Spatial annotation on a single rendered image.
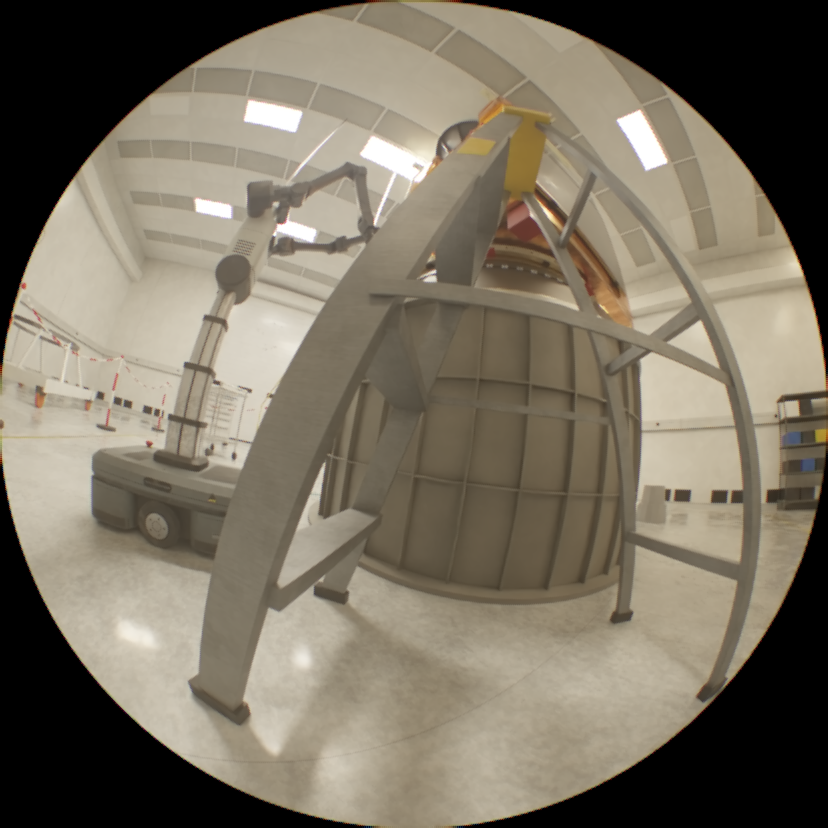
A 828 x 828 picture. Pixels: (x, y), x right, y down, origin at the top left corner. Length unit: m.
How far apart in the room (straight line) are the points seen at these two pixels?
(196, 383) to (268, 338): 8.16
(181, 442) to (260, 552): 0.88
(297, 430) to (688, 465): 6.16
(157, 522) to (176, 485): 0.16
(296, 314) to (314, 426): 9.40
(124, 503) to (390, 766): 0.97
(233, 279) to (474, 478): 1.21
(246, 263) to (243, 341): 8.03
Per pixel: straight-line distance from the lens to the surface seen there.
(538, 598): 1.04
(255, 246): 1.30
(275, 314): 9.55
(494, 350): 1.05
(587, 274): 1.99
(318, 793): 0.48
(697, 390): 6.44
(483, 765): 0.54
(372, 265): 0.31
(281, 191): 1.34
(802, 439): 6.26
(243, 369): 8.99
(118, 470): 1.04
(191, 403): 1.13
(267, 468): 0.26
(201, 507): 0.95
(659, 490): 3.61
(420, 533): 1.03
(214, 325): 1.19
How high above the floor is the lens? 0.46
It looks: 9 degrees up
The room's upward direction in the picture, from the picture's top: 9 degrees clockwise
